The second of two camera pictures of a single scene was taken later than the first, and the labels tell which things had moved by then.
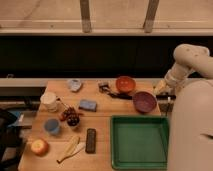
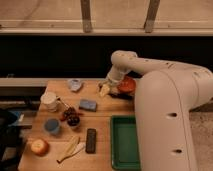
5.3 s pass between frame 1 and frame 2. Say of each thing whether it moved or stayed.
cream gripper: moved
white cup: stayed
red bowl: stayed
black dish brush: stayed
